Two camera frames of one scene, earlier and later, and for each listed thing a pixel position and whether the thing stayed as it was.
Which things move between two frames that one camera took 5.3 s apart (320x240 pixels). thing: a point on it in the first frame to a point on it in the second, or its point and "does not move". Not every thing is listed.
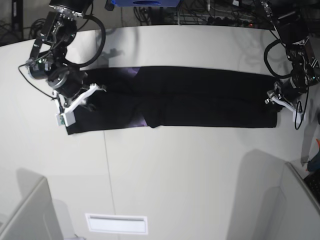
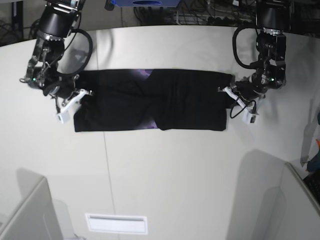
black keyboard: [312, 181] does not move
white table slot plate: [118, 224] does not move
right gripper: [285, 93] to [248, 89]
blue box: [145, 3] does not move
